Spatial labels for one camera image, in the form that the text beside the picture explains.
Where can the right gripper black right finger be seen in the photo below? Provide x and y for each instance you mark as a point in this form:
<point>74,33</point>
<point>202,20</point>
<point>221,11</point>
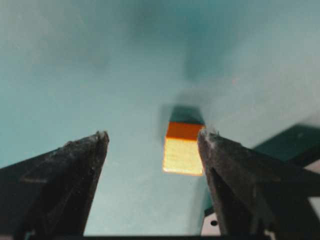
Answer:
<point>257,197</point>

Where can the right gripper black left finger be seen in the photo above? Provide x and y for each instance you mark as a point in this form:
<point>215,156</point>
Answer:
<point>49,196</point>

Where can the orange yellow block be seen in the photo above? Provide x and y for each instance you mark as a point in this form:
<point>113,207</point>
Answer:
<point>181,155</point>

